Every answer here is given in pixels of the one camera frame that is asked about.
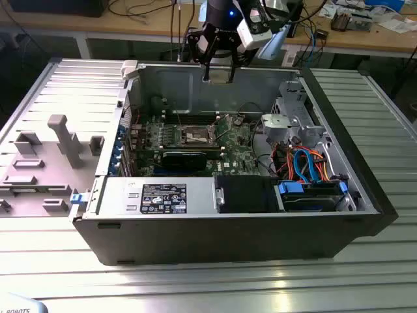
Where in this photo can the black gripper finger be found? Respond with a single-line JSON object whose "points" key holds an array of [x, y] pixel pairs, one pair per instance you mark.
{"points": [[206, 71], [231, 73]]}

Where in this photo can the silver cpu chip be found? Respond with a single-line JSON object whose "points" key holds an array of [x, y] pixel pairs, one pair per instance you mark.
{"points": [[219, 77]]}

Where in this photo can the thin metal locking lever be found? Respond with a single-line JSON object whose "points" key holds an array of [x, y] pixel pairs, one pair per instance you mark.
{"points": [[178, 118]]}

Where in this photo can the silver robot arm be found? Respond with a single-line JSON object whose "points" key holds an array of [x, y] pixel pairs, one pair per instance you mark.
{"points": [[275, 42]]}

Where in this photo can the cpu socket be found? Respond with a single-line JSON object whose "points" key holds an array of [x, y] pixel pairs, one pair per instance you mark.
{"points": [[197, 137]]}

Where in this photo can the cpu heatsink cooler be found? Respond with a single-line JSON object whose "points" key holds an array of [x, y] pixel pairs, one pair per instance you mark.
{"points": [[340, 21]]}

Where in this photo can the black case fan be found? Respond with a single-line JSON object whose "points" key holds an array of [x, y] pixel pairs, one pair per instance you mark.
{"points": [[158, 105]]}

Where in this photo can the white labelled tag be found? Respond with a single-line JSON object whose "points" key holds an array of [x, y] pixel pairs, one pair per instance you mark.
{"points": [[289, 58]]}

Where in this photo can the silver metal drive cage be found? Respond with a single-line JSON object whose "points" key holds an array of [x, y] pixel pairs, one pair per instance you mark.
{"points": [[293, 98]]}

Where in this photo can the beige case latch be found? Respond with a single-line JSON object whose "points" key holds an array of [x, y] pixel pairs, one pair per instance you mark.
{"points": [[129, 69]]}

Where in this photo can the upright black box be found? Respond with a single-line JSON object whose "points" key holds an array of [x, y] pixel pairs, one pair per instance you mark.
{"points": [[297, 23]]}

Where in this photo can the green motherboard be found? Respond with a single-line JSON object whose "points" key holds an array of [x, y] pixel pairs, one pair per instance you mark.
{"points": [[234, 156]]}

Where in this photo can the black graphics card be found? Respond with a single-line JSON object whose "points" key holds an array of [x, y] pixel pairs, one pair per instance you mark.
{"points": [[184, 161]]}

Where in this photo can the small black adapter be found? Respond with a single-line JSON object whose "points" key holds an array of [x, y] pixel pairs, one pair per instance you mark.
{"points": [[321, 33]]}

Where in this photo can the wooden desk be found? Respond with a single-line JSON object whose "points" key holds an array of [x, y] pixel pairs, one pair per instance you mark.
{"points": [[358, 40]]}

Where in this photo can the grey metal drive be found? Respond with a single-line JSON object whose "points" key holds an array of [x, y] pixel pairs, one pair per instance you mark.
{"points": [[361, 23]]}

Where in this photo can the hard disk blue carrier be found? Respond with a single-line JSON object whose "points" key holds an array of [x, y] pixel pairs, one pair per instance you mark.
{"points": [[306, 203]]}

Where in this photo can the silver power supply unit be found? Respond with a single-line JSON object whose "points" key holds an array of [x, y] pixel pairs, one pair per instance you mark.
{"points": [[117, 195]]}

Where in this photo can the wide black box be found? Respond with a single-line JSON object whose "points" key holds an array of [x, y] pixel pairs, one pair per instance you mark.
{"points": [[58, 6]]}

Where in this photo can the blue cardboard box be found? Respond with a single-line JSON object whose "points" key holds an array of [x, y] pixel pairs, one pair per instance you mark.
{"points": [[387, 4]]}

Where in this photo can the black open pc case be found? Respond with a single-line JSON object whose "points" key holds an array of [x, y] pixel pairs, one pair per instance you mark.
{"points": [[195, 241]]}

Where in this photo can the white paper sheets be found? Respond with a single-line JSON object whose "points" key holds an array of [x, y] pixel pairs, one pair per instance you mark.
{"points": [[395, 25]]}

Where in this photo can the blue case latch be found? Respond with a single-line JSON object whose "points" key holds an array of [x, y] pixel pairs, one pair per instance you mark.
{"points": [[76, 199]]}

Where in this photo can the grey parts rack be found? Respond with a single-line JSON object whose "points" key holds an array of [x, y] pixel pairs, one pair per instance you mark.
{"points": [[49, 176]]}

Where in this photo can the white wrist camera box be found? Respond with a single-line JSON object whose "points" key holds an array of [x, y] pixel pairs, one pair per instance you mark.
{"points": [[254, 36]]}

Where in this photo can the silver metal bracket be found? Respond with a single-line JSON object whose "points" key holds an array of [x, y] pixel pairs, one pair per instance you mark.
{"points": [[275, 125]]}

